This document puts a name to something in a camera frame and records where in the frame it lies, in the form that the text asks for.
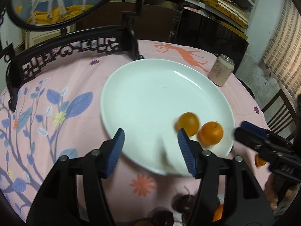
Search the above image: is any large mandarin orange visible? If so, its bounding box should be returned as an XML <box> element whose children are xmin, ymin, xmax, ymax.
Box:
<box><xmin>255</xmin><ymin>154</ymin><xmax>267</xmax><ymax>167</ymax></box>

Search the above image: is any yellow orange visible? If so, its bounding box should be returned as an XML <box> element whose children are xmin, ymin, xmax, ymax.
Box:
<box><xmin>212</xmin><ymin>204</ymin><xmax>223</xmax><ymax>222</ymax></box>
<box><xmin>175</xmin><ymin>112</ymin><xmax>200</xmax><ymax>137</ymax></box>

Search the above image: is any mandarin orange with stem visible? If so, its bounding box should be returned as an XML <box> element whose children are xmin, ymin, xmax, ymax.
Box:
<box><xmin>197</xmin><ymin>121</ymin><xmax>223</xmax><ymax>146</ymax></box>

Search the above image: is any dark cherry with stem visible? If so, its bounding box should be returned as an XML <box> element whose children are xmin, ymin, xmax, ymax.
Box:
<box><xmin>171</xmin><ymin>186</ymin><xmax>196</xmax><ymax>214</ymax></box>

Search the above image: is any person's right hand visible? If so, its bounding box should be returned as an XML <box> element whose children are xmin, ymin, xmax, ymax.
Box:
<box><xmin>265</xmin><ymin>178</ymin><xmax>299</xmax><ymax>211</ymax></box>

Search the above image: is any dark wooden chair right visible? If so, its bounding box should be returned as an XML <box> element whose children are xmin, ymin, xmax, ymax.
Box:
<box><xmin>262</xmin><ymin>89</ymin><xmax>297</xmax><ymax>142</ymax></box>

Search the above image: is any white oval plate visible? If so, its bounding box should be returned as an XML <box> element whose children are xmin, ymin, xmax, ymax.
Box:
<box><xmin>100</xmin><ymin>59</ymin><xmax>235</xmax><ymax>177</ymax></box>

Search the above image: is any pink printed tablecloth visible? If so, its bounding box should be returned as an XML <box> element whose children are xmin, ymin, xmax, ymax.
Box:
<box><xmin>0</xmin><ymin>39</ymin><xmax>276</xmax><ymax>226</ymax></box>

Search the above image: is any round black stool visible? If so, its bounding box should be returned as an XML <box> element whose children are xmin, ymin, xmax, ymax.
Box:
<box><xmin>238</xmin><ymin>79</ymin><xmax>255</xmax><ymax>99</ymax></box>

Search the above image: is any pink beverage can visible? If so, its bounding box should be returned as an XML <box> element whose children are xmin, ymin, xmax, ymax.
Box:
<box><xmin>208</xmin><ymin>54</ymin><xmax>235</xmax><ymax>87</ymax></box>

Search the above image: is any black carved wooden stand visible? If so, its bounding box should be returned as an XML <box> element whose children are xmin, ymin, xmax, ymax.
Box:
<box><xmin>1</xmin><ymin>0</ymin><xmax>143</xmax><ymax>112</ymax></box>

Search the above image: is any black screen panel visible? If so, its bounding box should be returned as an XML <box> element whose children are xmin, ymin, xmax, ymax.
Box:
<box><xmin>174</xmin><ymin>8</ymin><xmax>249</xmax><ymax>73</ymax></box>

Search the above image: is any round deer painting screen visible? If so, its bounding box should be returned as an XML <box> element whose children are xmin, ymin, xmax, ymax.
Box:
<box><xmin>6</xmin><ymin>0</ymin><xmax>110</xmax><ymax>32</ymax></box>

